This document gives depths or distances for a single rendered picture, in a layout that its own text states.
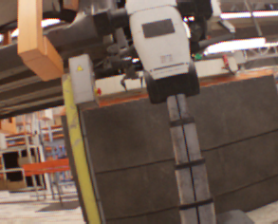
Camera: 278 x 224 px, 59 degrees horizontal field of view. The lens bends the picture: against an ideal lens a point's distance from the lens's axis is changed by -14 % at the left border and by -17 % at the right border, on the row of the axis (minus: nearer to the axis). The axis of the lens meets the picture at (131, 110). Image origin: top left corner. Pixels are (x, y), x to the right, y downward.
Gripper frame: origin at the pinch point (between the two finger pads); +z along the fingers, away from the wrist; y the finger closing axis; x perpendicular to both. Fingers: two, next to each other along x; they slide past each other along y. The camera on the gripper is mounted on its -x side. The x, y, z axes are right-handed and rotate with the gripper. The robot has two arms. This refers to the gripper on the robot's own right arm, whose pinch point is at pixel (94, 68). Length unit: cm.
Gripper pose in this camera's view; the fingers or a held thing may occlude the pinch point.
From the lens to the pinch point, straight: 147.8
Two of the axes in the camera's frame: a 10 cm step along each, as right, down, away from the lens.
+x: 1.9, 9.7, -1.7
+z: -9.8, 2.0, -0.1
